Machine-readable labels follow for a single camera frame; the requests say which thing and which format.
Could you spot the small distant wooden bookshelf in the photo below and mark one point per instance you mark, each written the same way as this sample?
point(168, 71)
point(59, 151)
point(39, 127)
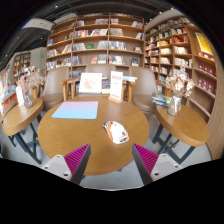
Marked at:
point(22, 61)

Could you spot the round wooden side table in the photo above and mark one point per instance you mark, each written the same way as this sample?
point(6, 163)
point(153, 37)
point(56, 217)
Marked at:
point(20, 115)
point(183, 125)

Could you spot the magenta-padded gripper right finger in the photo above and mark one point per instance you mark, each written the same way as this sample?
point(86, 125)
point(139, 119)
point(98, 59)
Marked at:
point(148, 159)

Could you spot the white and orange computer mouse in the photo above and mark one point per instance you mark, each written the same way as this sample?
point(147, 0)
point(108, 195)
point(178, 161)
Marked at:
point(116, 132)

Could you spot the beige wooden-armed armchair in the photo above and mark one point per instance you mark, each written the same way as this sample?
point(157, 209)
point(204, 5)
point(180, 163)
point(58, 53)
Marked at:
point(100, 68)
point(55, 83)
point(143, 86)

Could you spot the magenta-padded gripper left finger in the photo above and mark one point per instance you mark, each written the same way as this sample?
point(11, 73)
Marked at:
point(74, 159)

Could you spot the white framed floral picture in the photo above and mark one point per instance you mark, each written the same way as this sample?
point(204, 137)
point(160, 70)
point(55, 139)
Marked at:
point(90, 83)

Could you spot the white sign in wooden stand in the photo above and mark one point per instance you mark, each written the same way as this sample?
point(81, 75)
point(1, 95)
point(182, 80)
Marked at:
point(116, 85)

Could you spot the colourful stack of books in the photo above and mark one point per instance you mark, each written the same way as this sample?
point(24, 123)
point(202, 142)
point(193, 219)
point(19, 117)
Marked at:
point(160, 100)

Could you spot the curved wooden bookshelf unit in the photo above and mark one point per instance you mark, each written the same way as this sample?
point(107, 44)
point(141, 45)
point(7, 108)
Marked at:
point(186, 56)

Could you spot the white hanging ceiling sign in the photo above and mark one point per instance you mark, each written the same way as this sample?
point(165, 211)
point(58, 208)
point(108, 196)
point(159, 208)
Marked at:
point(39, 24)

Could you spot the dark upright book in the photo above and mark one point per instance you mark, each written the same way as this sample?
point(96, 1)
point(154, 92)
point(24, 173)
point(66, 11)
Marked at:
point(106, 86)

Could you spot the blue pink gradient mouse pad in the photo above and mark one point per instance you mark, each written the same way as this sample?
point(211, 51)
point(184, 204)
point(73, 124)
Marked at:
point(76, 110)

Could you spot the small white table card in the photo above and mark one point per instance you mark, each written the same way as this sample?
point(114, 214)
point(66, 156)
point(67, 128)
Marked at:
point(19, 96)

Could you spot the light blue book stack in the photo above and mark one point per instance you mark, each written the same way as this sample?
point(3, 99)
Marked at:
point(130, 79)

